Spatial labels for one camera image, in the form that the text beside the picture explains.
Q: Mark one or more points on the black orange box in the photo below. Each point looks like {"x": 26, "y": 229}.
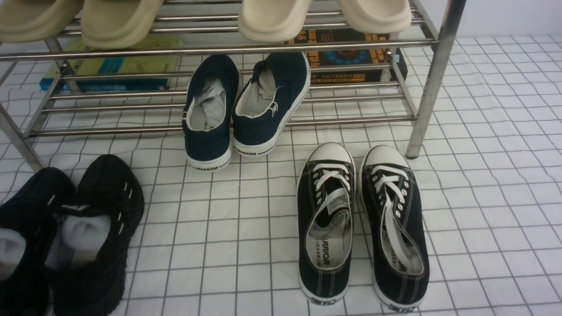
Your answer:
{"x": 347, "y": 59}

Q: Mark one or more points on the silver metal shoe rack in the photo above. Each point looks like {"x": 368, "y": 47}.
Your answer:
{"x": 64, "y": 86}

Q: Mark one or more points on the green blue book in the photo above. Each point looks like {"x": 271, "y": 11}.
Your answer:
{"x": 122, "y": 66}

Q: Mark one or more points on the cream slipper far right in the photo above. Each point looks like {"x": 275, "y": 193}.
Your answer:
{"x": 377, "y": 16}

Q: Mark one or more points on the beige slipper far left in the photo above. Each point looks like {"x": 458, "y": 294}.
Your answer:
{"x": 24, "y": 21}

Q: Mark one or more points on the beige slipper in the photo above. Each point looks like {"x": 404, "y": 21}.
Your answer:
{"x": 116, "y": 24}
{"x": 24, "y": 21}

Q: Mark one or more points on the black mesh sneaker left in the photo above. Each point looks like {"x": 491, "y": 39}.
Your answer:
{"x": 27, "y": 229}

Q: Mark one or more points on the black canvas sneaker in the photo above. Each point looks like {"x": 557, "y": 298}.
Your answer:
{"x": 325, "y": 194}
{"x": 389, "y": 194}

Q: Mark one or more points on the black mesh sneaker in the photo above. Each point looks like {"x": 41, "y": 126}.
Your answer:
{"x": 27, "y": 229}
{"x": 85, "y": 264}

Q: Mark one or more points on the navy canvas shoe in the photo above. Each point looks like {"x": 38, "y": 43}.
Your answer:
{"x": 212, "y": 91}
{"x": 278, "y": 85}

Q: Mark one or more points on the cream slipper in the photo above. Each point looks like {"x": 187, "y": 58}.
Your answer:
{"x": 272, "y": 20}
{"x": 377, "y": 16}

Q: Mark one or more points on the black mesh sneaker right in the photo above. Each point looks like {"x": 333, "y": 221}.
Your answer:
{"x": 85, "y": 264}

